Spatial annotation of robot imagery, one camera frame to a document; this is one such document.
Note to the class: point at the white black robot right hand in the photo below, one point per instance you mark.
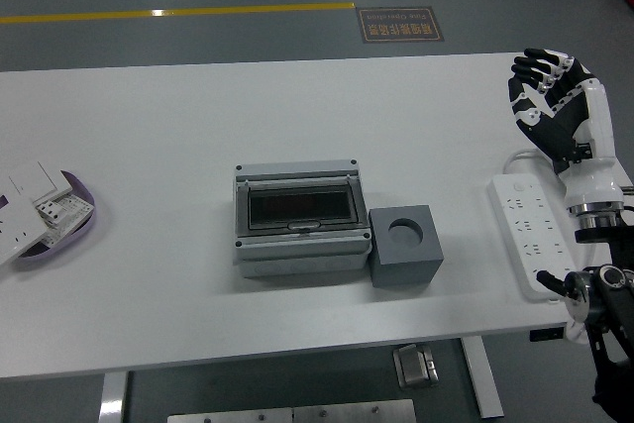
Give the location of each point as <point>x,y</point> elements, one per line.
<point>594,136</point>

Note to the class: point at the grey box with clear lid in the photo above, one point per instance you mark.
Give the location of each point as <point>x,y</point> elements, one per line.
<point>297,244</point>

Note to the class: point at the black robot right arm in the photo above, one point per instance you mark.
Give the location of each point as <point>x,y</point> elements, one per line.
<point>606,294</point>

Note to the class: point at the black table control box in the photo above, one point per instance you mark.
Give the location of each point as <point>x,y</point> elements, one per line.
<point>547,334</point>

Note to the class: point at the grey cube with round hole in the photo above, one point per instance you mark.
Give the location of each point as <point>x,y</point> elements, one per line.
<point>403,264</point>

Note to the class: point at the silver metal floor box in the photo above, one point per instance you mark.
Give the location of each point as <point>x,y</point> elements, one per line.
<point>415,366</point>

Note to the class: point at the white power strip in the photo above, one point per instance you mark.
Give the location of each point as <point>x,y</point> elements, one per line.
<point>527,230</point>

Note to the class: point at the white table leg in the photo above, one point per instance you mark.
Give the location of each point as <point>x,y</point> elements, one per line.
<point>113,398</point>
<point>483,383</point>

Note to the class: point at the yellow floor tape line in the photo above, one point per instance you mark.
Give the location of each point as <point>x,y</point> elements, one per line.
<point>198,12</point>

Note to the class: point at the purple tray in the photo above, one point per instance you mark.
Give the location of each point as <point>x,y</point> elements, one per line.
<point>81,230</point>

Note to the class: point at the white perforated panel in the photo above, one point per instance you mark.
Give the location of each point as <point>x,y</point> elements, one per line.
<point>74,212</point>

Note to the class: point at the small white socket module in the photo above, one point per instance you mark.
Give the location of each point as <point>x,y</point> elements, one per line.
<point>52,210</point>

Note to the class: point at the large white socket panel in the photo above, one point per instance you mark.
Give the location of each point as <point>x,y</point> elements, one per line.
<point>17,227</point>

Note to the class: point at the flat metal base plate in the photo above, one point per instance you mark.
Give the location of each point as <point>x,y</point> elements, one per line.
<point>292,413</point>

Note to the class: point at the white switch panel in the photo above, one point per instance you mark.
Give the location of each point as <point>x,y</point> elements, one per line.
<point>39,178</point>

